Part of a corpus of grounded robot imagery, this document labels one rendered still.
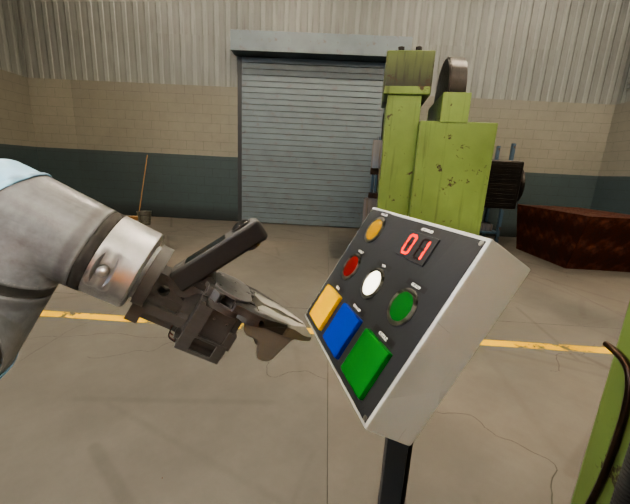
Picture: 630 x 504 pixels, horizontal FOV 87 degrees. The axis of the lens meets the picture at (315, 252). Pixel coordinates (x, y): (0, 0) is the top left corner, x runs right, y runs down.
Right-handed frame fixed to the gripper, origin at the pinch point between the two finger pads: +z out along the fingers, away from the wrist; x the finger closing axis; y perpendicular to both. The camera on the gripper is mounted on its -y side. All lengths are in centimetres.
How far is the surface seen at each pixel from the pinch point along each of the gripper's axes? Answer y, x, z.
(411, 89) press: -225, -381, 128
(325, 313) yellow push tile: 1.0, -17.2, 10.1
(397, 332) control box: -5.8, 2.2, 10.8
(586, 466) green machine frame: -4.3, 13.6, 38.6
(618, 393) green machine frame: -14.4, 14.9, 32.0
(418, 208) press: -105, -364, 222
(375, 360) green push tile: -1.1, 2.5, 10.1
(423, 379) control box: -3.1, 7.0, 14.2
